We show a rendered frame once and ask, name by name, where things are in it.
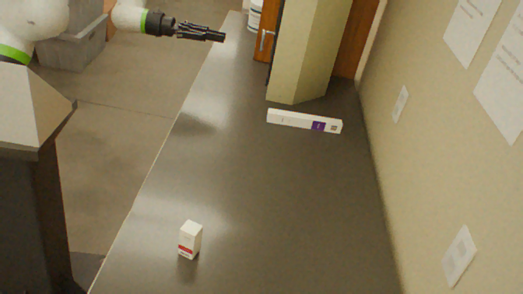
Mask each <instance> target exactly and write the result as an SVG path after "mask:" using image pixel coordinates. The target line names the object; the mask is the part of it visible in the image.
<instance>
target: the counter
mask: <svg viewBox="0 0 523 294"><path fill-rule="evenodd" d="M248 20H249V14H248V13H244V12H237V11H233V10H230V11H229V13H228V15H227V17H226V20H225V22H224V23H223V25H222V26H221V27H220V29H219V31H223V32H226V40H225V41H224V44H222V43H218V42H213V44H212V46H211V48H210V50H209V53H208V54H207V56H206V58H205V60H204V62H203V64H202V67H201V68H200V70H199V72H198V74H197V76H196V78H195V81H194V82H193V84H192V86H191V88H190V90H189V92H188V95H187V96H186V98H185V100H184V102H183V104H182V106H181V108H180V110H179V112H178V114H177V116H176V118H175V120H174V122H173V124H172V126H171V128H170V130H169V132H168V134H167V136H166V138H165V140H164V142H163V144H162V146H161V148H160V150H159V152H158V154H157V156H156V158H155V160H154V162H153V164H152V166H151V168H150V170H149V172H148V174H147V176H146V178H145V180H144V182H143V184H142V186H141V188H140V190H139V192H138V195H137V197H136V199H135V201H134V204H133V206H132V210H131V211H130V213H129V215H128V217H127V219H126V220H125V222H124V224H123V226H121V228H120V230H119V232H118V234H117V236H116V238H115V240H114V242H113V244H112V246H111V248H110V250H109V252H108V254H107V256H106V258H105V260H104V262H103V264H102V266H101V269H100V271H99V273H98V275H97V277H96V279H94V281H93V284H92V285H91V287H90V290H89V291H88V293H87V294H399V292H398V285H397V281H396V277H395V269H394V266H393V262H392V258H391V251H390V247H389V243H388V237H387V233H386V229H385V225H384V218H383V214H382V210H381V203H380V198H379V195H378V192H377V188H376V184H375V180H374V173H373V170H372V166H371V161H370V155H369V151H368V147H367V140H366V136H365V132H364V128H363V122H362V117H361V113H360V107H359V103H358V99H357V95H356V88H355V84H354V81H353V79H347V78H343V77H338V76H334V75H331V77H330V79H329V82H328V87H327V90H326V93H325V96H322V97H319V98H316V99H313V100H308V101H305V102H302V103H298V104H295V105H289V104H284V103H277V102H272V101H268V100H265V99H266V94H267V89H268V86H265V83H266V79H267V74H268V70H269V63H268V62H263V61H256V60H253V59H254V51H255V46H256V41H257V36H258V33H255V32H253V31H251V30H249V29H248V28H247V26H248ZM269 108H272V109H277V110H286V111H291V112H297V113H302V114H310V115H315V116H320V117H329V118H334V119H339V120H342V129H341V131H340V134H337V133H332V132H327V131H318V130H313V129H308V128H299V127H294V126H289V125H284V124H275V123H270V122H267V115H268V111H269ZM188 219H190V220H191V221H193V222H196V223H198V224H200V225H202V226H203V227H202V238H201V244H200V251H199V252H198V253H197V254H196V255H195V257H194V258H193V259H192V260H190V259H188V258H186V257H184V256H182V255H180V254H178V253H177V249H178V240H179V232H180V228H181V227H182V226H183V224H184V223H185V222H186V221H187V220H188Z"/></svg>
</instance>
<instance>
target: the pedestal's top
mask: <svg viewBox="0 0 523 294"><path fill-rule="evenodd" d="M64 97H65V98H67V100H68V101H69V102H71V103H72V110H73V111H71V112H70V113H69V114H68V116H67V117H66V118H65V119H64V120H63V122H61V123H60V124H59V126H58V127H57V128H56V129H55V130H54V131H53V133H52V134H51V135H50V136H49V137H48V139H47V140H46V141H45V142H44V143H43V145H42V146H41V147H34V146H29V145H21V144H16V143H11V142H3V141H0V157H3V158H10V159H21V160H28V161H34V162H40V160H41V159H42V157H43V156H44V154H45V153H46V151H47V150H48V149H49V148H50V146H51V144H52V143H53V141H54V140H55V139H56V138H57V136H58V134H59V133H60V132H61V130H62V129H63V127H64V126H65V125H66V123H67V122H68V120H69V119H70V117H72V115H73V114H74V113H75V112H76V110H77V109H78V100H77V98H72V96H64Z"/></svg>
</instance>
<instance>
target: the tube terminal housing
mask: <svg viewBox="0 0 523 294"><path fill-rule="evenodd" d="M284 1H285V0H284ZM352 3H353V0H286V1H285V5H284V4H283V5H284V9H283V12H282V13H283V17H282V16H281V17H282V21H281V20H280V21H281V25H280V24H279V25H280V29H279V37H278V40H277V44H276V52H275V56H274V55H273V56H274V60H273V64H272V71H271V75H270V80H269V84H268V89H267V94H266V99H265V100H268V101H272V102H277V103H284V104H289V105H295V104H298V103H302V102H305V101H308V100H313V99H316V98H319V97H322V96H325V93H326V90H327V87H328V82H329V79H330V77H331V73H332V69H333V66H334V64H335V59H336V55H337V53H338V49H339V45H340V41H341V39H342V34H343V31H344V28H345V25H346V20H347V18H349V13H350V9H351V7H352Z"/></svg>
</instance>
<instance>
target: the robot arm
mask: <svg viewBox="0 0 523 294"><path fill-rule="evenodd" d="M147 2H148V0H117V2H116V4H115V6H114V7H113V9H112V11H111V21H112V23H113V24H114V26H115V27H116V28H117V29H118V30H120V31H121V32H125V33H144V34H149V35H153V36H156V37H162V36H163V35H164V36H168V37H172V36H173V35H174V34H177V38H185V39H191V40H200V41H205V40H213V42H218V43H222V44H224V41H225V40H226V32H223V31H218V30H211V29H209V27H208V26H203V25H200V24H197V23H191V22H189V21H187V20H185V21H184V23H183V22H176V19H175V18H174V17H173V16H166V15H165V13H164V12H161V11H159V8H156V10H155V11H153V10H149V9H145V7H146V3H147ZM69 22H70V0H0V61H5V63H9V64H14V65H22V66H26V67H27V66H28V64H29V63H30V61H31V59H32V56H33V50H34V48H35V45H36V42H37V41H38V40H43V39H47V38H51V37H56V36H58V35H60V34H62V33H63V32H64V31H65V30H66V29H67V27H68V25H69Z"/></svg>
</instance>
